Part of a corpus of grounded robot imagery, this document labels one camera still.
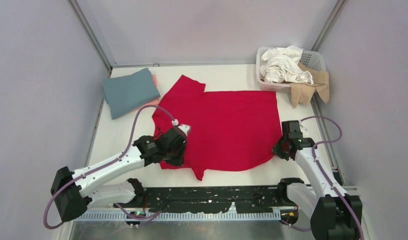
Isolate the red t shirt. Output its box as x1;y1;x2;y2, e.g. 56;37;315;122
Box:
152;75;282;180

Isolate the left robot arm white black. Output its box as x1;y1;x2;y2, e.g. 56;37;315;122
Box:
50;124;191;222

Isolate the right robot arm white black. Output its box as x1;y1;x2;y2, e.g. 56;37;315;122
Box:
272;120;365;240

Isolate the folded pink t shirt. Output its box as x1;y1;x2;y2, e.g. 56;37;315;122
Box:
141;74;161;107

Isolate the beige t shirt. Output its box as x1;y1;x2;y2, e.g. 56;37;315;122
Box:
290;63;330;108

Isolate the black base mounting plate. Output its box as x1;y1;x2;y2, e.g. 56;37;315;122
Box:
120;185;296;214

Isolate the folded blue-grey t shirt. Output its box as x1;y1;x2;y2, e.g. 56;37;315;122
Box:
102;68;157;120

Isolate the white t shirt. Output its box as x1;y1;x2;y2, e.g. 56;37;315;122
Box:
259;45;314;85

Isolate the white plastic laundry basket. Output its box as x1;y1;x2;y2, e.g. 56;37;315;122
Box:
255;46;327;94

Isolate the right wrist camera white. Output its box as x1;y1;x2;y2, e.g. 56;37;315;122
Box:
299;121;309;137

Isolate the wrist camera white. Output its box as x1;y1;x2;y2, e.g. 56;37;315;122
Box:
299;121;309;137
172;119;191;136

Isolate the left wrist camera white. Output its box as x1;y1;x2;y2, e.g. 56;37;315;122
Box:
172;119;191;136

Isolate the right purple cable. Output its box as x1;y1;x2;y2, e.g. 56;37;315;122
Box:
279;115;365;240

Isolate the purple cable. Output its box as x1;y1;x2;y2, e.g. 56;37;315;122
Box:
279;115;365;240
42;105;178;231

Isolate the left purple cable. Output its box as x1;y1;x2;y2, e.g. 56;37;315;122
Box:
42;105;178;231

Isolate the aluminium frame rail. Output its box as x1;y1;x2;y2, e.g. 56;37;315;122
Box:
62;186;363;222

